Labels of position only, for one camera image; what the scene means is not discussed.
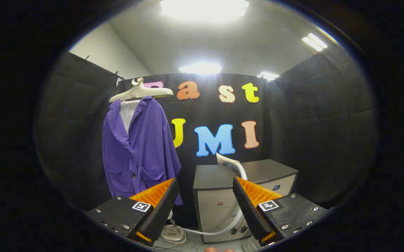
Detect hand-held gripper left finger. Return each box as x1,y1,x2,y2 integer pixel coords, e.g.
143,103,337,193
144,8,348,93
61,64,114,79
86,177,180,247

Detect white inner shirt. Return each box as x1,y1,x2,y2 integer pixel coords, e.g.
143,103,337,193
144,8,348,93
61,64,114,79
119,100,141,135

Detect purple jacket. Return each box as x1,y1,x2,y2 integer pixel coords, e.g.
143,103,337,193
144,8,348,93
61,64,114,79
102,96,183,206

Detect white plastic hanger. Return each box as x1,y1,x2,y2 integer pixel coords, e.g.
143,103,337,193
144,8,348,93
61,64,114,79
109,77,174,103

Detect white garment steamer base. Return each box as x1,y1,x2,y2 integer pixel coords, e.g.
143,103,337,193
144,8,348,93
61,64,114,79
161,219,190,245

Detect translucent steamer hose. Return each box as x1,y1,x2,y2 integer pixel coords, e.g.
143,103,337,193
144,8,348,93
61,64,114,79
179,162,248,236

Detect grey drawer cabinet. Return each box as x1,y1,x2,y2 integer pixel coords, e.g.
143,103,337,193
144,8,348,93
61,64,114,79
193,159,299,244

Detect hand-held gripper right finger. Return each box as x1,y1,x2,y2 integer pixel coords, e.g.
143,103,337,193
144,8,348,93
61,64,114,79
232,176,329,246

